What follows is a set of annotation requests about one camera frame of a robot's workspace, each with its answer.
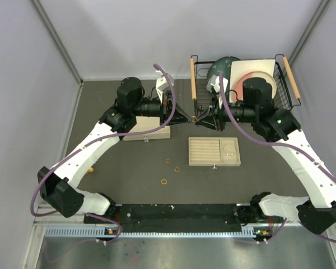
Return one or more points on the beige velvet jewelry tray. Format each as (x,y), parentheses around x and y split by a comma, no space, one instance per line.
(209,151)

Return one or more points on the pink and cream round plate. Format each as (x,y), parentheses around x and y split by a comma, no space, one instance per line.
(268,77)

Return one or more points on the black wire dish rack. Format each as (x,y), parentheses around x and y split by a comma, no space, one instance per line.
(280,98)

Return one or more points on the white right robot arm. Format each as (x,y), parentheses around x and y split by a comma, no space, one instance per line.
(281,131)

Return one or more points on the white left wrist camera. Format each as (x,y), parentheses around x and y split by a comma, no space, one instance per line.
(161,84)

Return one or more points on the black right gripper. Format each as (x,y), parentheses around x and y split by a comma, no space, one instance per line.
(209,121)

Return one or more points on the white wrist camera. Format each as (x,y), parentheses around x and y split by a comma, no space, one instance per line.
(161,84)
(213,85)

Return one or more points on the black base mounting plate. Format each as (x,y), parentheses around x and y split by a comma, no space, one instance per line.
(186,217)

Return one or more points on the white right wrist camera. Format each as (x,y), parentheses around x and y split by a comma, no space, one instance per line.
(213,85)

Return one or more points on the white square plate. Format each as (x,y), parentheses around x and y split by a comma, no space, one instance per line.
(240,68)

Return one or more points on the aluminium frame rail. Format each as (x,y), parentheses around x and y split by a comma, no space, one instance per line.
(44,215)

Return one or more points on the wooden rack handle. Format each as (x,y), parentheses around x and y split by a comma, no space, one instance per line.
(192,78)
(291,78)

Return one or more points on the dark green round plate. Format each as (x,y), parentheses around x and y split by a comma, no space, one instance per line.
(223,64)

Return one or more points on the left wooden rack handle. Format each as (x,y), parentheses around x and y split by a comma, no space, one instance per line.
(192,78)

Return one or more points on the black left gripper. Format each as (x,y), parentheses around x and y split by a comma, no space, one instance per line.
(178,116)

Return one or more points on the blue slotted cable duct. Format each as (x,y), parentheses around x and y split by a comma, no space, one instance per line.
(107,233)

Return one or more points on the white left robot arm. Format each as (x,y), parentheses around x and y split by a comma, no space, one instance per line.
(132,114)

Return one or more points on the right wooden rack handle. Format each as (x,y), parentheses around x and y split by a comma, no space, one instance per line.
(291,78)

